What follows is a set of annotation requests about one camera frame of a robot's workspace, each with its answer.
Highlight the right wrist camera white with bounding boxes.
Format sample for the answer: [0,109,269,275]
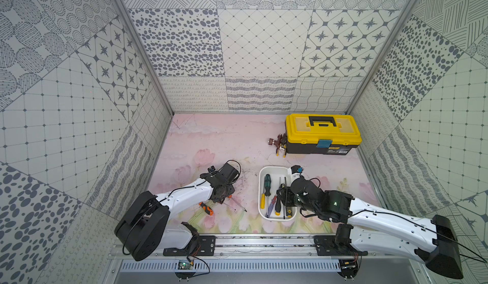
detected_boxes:
[291,165,303,175]

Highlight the small orange black screwdriver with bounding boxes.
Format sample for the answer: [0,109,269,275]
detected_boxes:
[199,202,214,216]

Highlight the black yellow-dotted brown-shaft screwdriver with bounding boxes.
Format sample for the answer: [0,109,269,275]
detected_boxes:
[283,177,292,219]

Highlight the left circuit board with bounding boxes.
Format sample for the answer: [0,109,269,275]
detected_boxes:
[175,260,195,281]

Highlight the large orange black screwdriver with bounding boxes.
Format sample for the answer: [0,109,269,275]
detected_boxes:
[228,195,248,212]

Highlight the white slotted cable duct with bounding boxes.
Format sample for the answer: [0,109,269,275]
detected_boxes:
[119,259,341,273]

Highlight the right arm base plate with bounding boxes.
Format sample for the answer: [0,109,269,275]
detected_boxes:
[313,235,368,256]

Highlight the black yellow oval-grip screwdriver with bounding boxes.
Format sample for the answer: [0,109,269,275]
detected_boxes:
[277,183,287,219]

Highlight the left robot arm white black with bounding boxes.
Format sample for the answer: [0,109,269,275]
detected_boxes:
[114,160,241,261]

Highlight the yellow handled pliers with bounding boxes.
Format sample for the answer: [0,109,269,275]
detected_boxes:
[274,134,287,158]

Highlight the circuit board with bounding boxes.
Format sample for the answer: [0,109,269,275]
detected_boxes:
[175,260,195,281]
[338,260,359,280]

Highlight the yellow handle screwdriver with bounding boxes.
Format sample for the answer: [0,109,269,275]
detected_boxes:
[260,193,266,210]

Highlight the green black handle screwdriver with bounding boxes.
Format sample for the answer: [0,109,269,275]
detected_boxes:
[264,173,271,197]

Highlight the white plastic storage box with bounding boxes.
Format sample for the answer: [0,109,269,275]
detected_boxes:
[258,166,298,222]

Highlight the aluminium rail frame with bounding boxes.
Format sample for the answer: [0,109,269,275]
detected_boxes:
[108,232,424,261]

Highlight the blue transparent handle screwdriver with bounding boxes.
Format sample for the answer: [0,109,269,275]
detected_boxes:
[266,196,278,219]

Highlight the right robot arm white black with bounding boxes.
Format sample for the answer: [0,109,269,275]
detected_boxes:
[285,166,463,280]

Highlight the right circuit board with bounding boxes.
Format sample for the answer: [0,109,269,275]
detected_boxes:
[338,260,359,280]

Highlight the yellow black toolbox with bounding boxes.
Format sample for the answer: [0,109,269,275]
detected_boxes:
[284,114,362,156]

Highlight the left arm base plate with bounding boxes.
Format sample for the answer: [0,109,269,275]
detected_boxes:
[163,235,216,257]

